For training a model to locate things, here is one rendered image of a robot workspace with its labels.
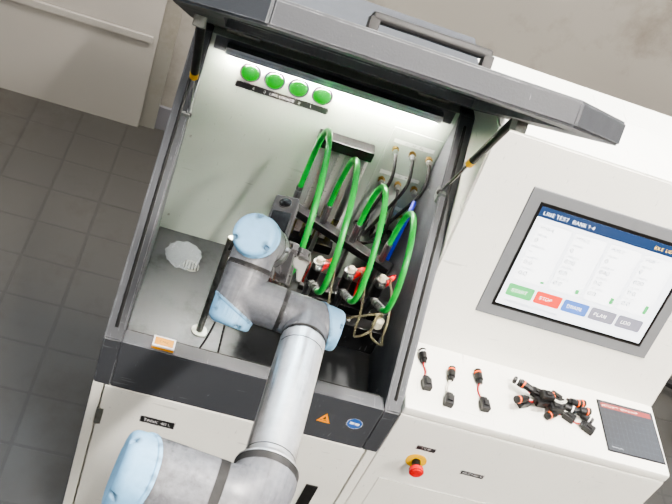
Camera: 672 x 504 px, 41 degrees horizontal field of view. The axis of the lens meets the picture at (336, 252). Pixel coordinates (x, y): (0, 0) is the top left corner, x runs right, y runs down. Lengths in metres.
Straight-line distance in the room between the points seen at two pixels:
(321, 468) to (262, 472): 1.07
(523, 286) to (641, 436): 0.50
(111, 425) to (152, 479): 1.08
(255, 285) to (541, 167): 0.85
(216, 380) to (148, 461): 0.89
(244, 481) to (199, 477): 0.06
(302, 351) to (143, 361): 0.73
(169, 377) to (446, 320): 0.69
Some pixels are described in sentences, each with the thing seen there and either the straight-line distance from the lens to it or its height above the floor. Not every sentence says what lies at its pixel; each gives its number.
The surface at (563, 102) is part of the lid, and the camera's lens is 1.31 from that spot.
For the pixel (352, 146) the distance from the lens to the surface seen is 2.24.
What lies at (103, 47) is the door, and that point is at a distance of 4.08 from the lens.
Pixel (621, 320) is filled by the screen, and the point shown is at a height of 1.19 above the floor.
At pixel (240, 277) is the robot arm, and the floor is 1.48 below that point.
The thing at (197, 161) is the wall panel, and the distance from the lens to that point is 2.37.
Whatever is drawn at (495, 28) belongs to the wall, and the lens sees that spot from 3.97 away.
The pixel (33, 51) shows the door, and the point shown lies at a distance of 4.18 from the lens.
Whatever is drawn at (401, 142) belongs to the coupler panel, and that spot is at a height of 1.32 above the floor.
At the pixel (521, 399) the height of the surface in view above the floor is 1.02.
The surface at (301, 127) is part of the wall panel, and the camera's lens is 2.27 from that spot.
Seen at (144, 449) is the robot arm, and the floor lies 1.49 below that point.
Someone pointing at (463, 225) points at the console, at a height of 1.31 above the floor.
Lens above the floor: 2.51
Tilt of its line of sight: 39 degrees down
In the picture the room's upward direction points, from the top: 25 degrees clockwise
